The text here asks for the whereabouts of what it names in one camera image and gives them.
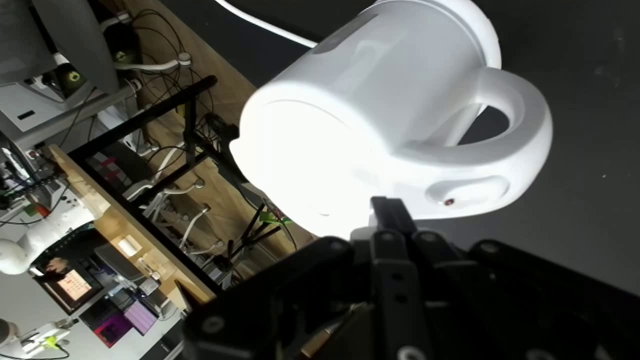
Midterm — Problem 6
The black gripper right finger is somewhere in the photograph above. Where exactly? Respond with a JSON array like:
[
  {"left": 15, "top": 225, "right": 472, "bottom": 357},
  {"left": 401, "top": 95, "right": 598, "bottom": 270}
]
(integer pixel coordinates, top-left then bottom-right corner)
[{"left": 397, "top": 198, "right": 640, "bottom": 360}]

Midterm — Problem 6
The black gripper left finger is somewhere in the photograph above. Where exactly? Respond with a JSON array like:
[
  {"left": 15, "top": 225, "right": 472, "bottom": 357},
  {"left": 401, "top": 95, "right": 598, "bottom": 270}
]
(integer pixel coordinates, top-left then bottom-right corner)
[{"left": 181, "top": 196, "right": 428, "bottom": 360}]

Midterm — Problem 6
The white electric kettle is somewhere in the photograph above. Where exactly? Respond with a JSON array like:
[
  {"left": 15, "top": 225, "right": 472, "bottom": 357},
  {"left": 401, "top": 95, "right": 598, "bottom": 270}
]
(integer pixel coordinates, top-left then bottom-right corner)
[{"left": 228, "top": 0, "right": 556, "bottom": 239}]

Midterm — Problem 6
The black tripod with green joint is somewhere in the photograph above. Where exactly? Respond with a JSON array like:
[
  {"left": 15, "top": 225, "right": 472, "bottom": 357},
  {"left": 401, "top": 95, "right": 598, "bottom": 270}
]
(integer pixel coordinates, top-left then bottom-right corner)
[{"left": 225, "top": 201, "right": 290, "bottom": 262}]

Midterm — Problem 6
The purple box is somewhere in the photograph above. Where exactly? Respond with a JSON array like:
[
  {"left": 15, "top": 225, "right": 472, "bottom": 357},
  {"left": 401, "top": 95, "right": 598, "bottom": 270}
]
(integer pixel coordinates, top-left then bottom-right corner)
[{"left": 122, "top": 297, "right": 160, "bottom": 336}]

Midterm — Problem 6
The black table frame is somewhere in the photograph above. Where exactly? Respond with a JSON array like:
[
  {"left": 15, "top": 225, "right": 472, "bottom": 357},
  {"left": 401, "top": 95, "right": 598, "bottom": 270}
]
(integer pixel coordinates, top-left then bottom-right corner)
[{"left": 67, "top": 73, "right": 232, "bottom": 295}]

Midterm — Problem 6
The white kettle cable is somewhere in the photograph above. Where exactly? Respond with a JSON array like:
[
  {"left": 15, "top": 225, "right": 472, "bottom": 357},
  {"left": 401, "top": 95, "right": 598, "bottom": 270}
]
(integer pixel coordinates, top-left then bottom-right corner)
[{"left": 214, "top": 0, "right": 319, "bottom": 50}]

